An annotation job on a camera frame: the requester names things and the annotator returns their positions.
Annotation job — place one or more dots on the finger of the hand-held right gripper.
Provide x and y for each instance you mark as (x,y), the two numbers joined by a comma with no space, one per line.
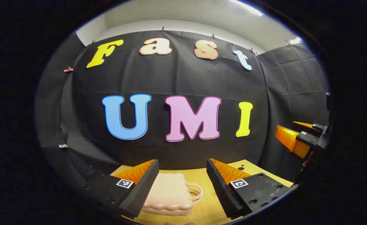
(291,139)
(311,126)

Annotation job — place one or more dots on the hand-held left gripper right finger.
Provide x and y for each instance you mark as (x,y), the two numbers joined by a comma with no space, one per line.
(217,187)

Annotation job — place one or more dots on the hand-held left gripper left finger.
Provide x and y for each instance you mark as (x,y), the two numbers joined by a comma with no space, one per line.
(142,190)

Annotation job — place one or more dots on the pink suitcase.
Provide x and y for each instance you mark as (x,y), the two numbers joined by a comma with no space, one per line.
(171,193)

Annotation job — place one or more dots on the small ceiling light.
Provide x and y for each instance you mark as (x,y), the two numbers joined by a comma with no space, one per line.
(295,40)

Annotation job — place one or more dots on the black backdrop cloth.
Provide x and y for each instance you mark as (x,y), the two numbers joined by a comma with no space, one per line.
(177,78)

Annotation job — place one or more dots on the long ceiling light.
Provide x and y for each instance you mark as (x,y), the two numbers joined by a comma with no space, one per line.
(247,7)

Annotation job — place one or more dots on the small red clip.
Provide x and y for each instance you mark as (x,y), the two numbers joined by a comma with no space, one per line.
(68,69)

